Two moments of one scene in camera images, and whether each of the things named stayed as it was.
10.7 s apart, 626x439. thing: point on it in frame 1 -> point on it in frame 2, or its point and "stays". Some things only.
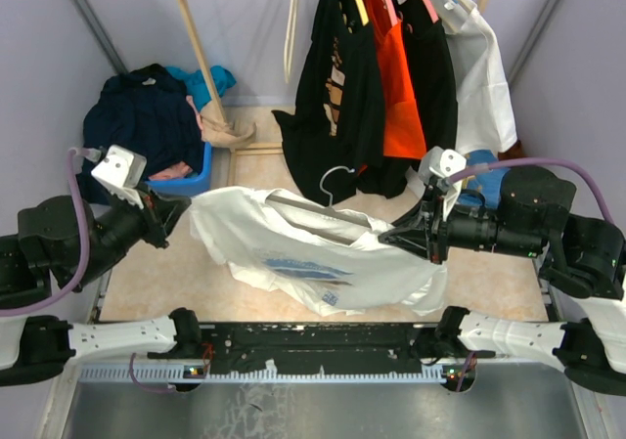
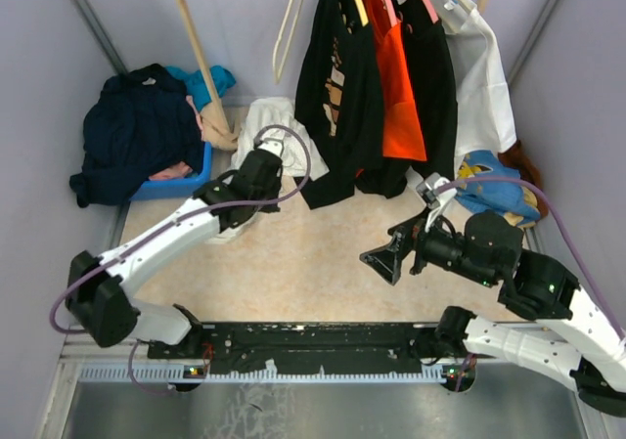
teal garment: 196,85 stays
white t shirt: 323,259 -> 273,122
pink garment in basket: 179,170 stays
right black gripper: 423,235 stays
